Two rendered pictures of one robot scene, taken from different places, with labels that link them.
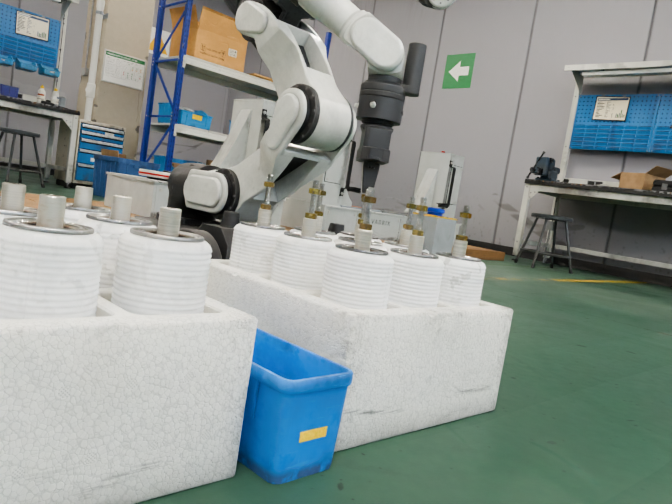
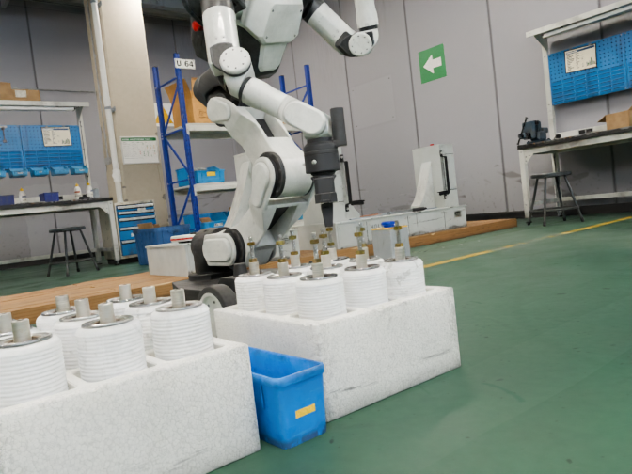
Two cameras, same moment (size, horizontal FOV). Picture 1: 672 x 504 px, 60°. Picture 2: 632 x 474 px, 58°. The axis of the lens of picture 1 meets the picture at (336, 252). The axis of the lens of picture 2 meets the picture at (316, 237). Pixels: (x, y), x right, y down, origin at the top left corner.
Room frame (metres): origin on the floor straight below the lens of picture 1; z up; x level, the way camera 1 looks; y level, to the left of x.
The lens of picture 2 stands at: (-0.29, -0.15, 0.39)
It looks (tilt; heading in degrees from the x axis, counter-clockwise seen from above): 3 degrees down; 6
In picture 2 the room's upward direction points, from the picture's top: 7 degrees counter-clockwise
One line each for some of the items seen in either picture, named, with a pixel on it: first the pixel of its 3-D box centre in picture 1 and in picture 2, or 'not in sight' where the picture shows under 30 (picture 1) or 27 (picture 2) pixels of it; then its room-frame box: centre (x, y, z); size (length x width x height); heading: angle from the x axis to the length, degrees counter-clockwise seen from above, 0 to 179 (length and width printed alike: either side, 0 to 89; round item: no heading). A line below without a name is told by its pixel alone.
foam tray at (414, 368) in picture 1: (345, 334); (334, 337); (0.98, -0.04, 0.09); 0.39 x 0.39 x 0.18; 44
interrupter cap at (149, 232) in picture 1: (167, 235); (179, 307); (0.61, 0.18, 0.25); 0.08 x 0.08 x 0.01
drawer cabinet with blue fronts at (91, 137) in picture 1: (89, 156); (130, 232); (6.13, 2.70, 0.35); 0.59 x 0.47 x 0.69; 45
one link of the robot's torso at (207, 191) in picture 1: (231, 194); (240, 246); (1.68, 0.32, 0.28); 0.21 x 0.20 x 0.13; 45
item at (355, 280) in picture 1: (351, 313); (323, 323); (0.82, -0.04, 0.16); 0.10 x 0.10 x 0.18
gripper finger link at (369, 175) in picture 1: (369, 177); (327, 214); (1.14, -0.04, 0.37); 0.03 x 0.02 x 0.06; 94
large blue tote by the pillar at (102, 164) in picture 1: (124, 179); (163, 244); (5.32, 2.01, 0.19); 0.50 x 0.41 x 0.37; 50
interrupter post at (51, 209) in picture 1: (51, 213); (106, 314); (0.53, 0.26, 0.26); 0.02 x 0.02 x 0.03
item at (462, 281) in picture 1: (448, 310); (404, 300); (0.98, -0.20, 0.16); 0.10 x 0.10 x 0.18
